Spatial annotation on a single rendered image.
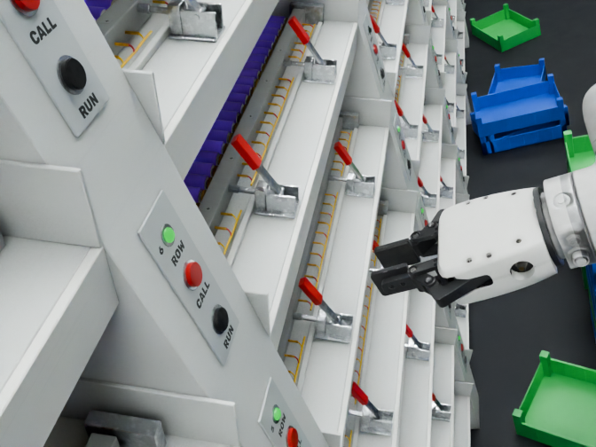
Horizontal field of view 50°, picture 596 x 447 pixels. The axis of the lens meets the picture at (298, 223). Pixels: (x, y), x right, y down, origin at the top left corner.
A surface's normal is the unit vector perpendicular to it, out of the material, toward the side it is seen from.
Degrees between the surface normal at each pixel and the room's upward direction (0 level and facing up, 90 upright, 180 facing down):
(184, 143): 109
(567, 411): 0
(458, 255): 16
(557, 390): 0
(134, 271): 90
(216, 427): 90
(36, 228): 90
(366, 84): 90
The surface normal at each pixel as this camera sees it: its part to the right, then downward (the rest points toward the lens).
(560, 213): -0.51, -0.18
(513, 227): -0.50, -0.64
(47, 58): 0.93, -0.14
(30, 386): 0.98, 0.11
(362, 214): 0.00, -0.76
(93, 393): -0.18, 0.65
